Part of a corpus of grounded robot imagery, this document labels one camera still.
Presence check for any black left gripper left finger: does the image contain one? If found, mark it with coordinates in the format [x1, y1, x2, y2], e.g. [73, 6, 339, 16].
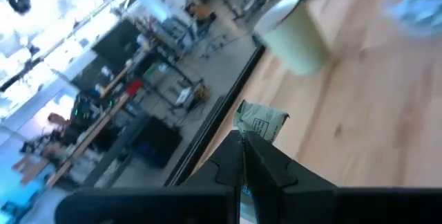
[54, 129, 246, 224]

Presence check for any person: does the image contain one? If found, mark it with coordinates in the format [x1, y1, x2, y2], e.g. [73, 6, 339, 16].
[43, 112, 82, 159]

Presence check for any green stevia sweetener packet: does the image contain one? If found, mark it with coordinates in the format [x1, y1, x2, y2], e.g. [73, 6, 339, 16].
[233, 99, 290, 224]

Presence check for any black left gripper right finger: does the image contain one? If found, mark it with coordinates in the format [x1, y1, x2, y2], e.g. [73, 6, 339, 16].
[244, 130, 442, 224]

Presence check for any black monitor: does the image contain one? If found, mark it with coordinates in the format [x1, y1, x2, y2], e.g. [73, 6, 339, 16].
[91, 19, 142, 69]

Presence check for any red box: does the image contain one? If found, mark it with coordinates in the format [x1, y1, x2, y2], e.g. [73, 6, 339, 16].
[124, 78, 144, 97]

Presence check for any clear round plastic cup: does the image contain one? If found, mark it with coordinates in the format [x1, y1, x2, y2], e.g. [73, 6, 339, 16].
[383, 0, 442, 38]

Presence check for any black cabinet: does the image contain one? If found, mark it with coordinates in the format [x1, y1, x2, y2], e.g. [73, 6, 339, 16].
[131, 115, 184, 169]

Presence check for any pale yellow-green mug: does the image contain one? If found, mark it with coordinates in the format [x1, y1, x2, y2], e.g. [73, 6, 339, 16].
[253, 0, 332, 77]

